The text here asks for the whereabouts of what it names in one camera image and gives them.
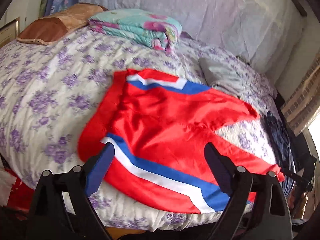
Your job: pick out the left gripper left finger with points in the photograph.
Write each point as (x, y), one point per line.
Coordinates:
(61, 208)

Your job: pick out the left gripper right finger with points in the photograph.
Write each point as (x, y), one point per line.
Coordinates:
(270, 217)

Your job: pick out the red blue white pants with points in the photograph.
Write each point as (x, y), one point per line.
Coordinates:
(159, 125)

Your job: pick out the dark navy garment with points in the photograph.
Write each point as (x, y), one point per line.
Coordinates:
(280, 142)

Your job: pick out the beige brick pattern curtain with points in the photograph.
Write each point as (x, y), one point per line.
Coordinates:
(302, 107)

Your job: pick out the folded grey pants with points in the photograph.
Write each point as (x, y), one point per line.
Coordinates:
(223, 77)

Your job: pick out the white lace headboard cover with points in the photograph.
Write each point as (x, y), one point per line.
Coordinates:
(262, 32)

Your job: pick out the brown satin pillow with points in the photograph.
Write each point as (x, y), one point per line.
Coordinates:
(48, 30)

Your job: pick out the folded floral turquoise blanket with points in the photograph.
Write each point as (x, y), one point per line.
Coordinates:
(158, 32)

